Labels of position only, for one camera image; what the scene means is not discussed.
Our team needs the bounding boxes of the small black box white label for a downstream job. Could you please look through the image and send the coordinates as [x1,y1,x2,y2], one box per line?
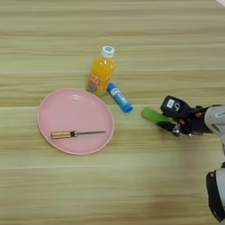
[159,95,192,120]

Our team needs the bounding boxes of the pink round plate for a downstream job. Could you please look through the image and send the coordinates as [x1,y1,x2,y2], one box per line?
[36,88,115,156]

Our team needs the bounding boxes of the screwdriver with yellow handle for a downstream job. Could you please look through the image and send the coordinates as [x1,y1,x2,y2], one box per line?
[50,129,107,140]

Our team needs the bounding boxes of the green plastic stick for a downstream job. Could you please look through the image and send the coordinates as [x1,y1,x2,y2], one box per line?
[141,106,178,127]

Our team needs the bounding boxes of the blue glue stick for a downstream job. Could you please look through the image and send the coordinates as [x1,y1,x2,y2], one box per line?
[106,82,134,113]

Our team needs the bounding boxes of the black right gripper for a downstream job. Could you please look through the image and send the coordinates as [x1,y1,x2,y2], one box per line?
[156,105,214,138]

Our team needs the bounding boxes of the orange juice bottle white cap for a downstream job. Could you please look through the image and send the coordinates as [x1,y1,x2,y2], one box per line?
[85,45,118,98]

